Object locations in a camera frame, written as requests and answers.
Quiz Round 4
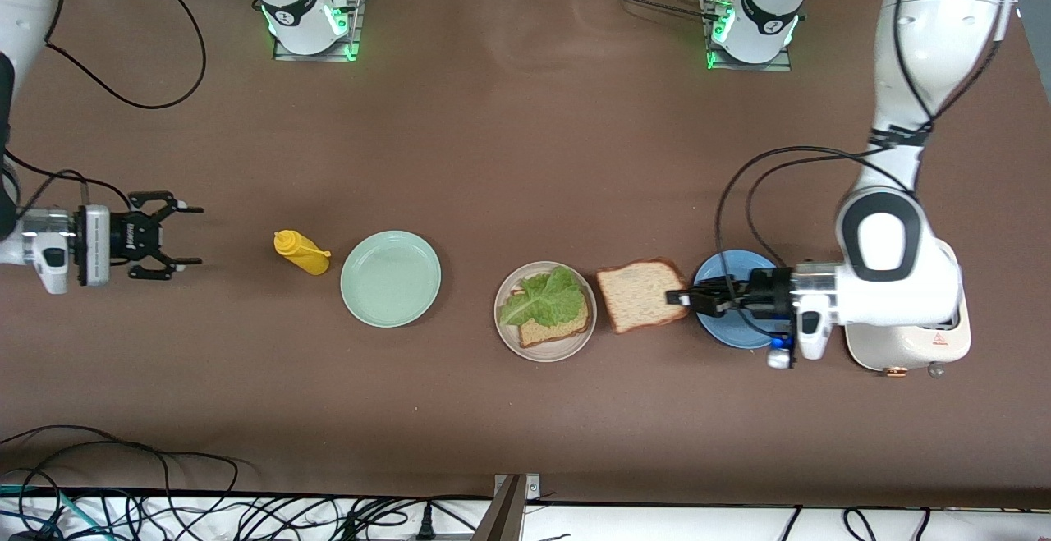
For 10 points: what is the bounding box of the dark crust bread slice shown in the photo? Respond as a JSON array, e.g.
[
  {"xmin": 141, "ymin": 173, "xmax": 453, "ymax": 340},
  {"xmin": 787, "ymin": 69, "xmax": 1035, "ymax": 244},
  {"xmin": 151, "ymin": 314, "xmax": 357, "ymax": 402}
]
[{"xmin": 596, "ymin": 258, "xmax": 691, "ymax": 335}]

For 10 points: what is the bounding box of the yellow squeeze bottle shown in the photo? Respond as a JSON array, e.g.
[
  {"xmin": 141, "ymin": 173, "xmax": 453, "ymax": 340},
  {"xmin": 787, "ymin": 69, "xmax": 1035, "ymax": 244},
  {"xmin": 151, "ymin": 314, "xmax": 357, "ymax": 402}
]
[{"xmin": 273, "ymin": 230, "xmax": 332, "ymax": 277}]

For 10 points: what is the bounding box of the light bread slice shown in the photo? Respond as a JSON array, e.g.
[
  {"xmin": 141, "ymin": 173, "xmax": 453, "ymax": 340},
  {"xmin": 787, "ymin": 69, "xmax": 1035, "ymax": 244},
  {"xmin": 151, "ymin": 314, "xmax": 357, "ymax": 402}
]
[{"xmin": 513, "ymin": 282, "xmax": 593, "ymax": 349}]

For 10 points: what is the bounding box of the green lettuce leaf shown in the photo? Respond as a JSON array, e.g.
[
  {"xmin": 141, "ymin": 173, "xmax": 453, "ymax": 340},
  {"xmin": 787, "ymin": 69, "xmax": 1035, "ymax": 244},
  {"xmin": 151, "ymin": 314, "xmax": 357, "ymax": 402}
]
[{"xmin": 498, "ymin": 265, "xmax": 585, "ymax": 328}]

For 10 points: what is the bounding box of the blue plate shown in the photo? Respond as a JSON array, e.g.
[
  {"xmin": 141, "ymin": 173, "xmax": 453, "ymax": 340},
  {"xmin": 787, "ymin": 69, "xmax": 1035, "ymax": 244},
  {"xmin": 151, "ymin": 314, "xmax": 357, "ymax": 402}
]
[{"xmin": 694, "ymin": 250, "xmax": 796, "ymax": 351}]

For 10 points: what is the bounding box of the beige plate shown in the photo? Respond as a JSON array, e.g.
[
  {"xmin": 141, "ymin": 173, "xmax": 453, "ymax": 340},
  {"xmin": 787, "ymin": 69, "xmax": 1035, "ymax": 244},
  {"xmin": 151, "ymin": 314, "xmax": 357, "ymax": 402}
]
[{"xmin": 493, "ymin": 261, "xmax": 598, "ymax": 363}]

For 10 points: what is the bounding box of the mint green plate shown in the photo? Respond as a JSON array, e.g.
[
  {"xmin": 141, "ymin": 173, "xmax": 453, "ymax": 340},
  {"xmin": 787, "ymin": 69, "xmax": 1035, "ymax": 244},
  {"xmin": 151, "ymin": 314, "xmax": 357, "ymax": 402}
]
[{"xmin": 340, "ymin": 231, "xmax": 442, "ymax": 328}]

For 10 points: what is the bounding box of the white toaster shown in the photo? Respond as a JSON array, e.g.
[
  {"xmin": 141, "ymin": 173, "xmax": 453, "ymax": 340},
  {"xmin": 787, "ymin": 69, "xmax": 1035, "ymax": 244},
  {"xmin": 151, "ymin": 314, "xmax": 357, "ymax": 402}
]
[{"xmin": 844, "ymin": 237, "xmax": 972, "ymax": 379}]

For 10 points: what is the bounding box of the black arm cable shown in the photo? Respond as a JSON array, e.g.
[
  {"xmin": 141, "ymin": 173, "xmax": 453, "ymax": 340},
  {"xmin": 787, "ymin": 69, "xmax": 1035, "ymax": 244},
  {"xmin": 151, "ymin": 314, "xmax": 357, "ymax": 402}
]
[
  {"xmin": 4, "ymin": 147, "xmax": 132, "ymax": 218},
  {"xmin": 714, "ymin": 145, "xmax": 916, "ymax": 337},
  {"xmin": 43, "ymin": 0, "xmax": 208, "ymax": 111}
]

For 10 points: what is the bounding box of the black looped cable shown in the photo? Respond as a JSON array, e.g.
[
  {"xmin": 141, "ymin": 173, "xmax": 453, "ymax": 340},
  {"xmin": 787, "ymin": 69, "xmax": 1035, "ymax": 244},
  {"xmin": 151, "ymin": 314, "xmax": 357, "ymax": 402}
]
[{"xmin": 0, "ymin": 424, "xmax": 239, "ymax": 517}]

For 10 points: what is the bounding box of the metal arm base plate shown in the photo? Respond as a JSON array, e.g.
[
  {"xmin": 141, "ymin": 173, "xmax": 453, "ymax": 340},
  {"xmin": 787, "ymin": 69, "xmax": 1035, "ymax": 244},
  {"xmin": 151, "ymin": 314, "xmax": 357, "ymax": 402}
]
[
  {"xmin": 273, "ymin": 0, "xmax": 362, "ymax": 62},
  {"xmin": 704, "ymin": 0, "xmax": 793, "ymax": 72}
]

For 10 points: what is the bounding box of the small metal bracket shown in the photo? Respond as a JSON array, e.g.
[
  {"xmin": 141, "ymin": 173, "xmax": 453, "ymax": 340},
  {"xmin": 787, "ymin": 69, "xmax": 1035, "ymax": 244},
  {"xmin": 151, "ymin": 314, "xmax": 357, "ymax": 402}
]
[{"xmin": 493, "ymin": 474, "xmax": 541, "ymax": 502}]

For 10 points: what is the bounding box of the teal cable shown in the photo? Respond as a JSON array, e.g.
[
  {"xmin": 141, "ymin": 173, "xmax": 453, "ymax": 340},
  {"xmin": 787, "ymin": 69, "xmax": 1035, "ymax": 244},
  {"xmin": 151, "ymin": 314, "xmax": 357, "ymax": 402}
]
[{"xmin": 0, "ymin": 484, "xmax": 91, "ymax": 541}]

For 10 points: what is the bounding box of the tangled black cable bundle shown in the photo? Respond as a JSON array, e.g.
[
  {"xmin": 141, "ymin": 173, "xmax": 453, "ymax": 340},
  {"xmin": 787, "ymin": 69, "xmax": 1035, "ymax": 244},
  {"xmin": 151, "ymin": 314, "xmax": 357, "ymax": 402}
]
[{"xmin": 99, "ymin": 488, "xmax": 493, "ymax": 541}]

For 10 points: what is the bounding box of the grey metal post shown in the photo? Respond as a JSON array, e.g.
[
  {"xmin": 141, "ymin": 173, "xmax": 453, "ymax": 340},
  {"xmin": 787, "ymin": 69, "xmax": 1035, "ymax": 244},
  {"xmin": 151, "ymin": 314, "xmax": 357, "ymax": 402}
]
[{"xmin": 472, "ymin": 475, "xmax": 526, "ymax": 541}]

